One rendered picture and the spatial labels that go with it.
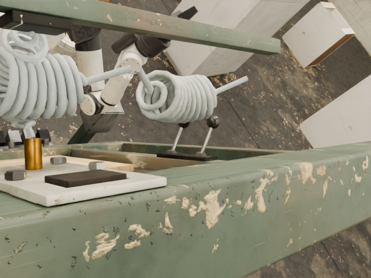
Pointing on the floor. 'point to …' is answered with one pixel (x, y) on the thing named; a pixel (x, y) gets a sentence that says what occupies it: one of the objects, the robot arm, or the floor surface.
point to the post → (81, 136)
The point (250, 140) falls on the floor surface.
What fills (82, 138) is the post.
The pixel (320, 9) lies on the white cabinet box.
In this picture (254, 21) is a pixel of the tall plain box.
